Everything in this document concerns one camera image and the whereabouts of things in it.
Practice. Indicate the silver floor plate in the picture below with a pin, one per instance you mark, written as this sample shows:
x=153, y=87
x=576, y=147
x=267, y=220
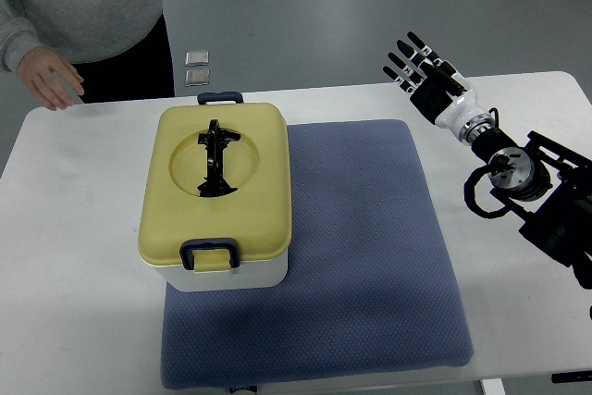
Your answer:
x=197, y=77
x=195, y=58

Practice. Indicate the blue padded mat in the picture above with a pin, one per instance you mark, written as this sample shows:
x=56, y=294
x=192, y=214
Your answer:
x=369, y=289

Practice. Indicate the person in grey sweater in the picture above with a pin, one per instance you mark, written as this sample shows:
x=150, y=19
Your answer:
x=119, y=47

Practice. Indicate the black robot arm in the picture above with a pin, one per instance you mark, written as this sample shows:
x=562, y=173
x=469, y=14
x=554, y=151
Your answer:
x=544, y=183

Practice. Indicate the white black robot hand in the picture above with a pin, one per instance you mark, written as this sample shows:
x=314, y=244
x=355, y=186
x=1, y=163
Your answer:
x=441, y=94

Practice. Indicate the yellow storage box lid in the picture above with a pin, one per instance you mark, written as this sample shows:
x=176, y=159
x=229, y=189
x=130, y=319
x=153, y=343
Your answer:
x=218, y=188

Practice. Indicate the person's bare hand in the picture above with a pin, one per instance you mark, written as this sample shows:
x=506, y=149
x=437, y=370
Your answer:
x=47, y=75

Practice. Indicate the white storage box base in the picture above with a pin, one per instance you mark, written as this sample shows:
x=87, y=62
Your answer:
x=212, y=271

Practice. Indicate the lower silver floor plate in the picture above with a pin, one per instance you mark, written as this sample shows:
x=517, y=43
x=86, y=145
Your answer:
x=197, y=77

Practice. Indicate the upper silver floor plate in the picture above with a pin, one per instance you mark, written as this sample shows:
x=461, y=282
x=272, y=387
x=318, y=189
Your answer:
x=195, y=58

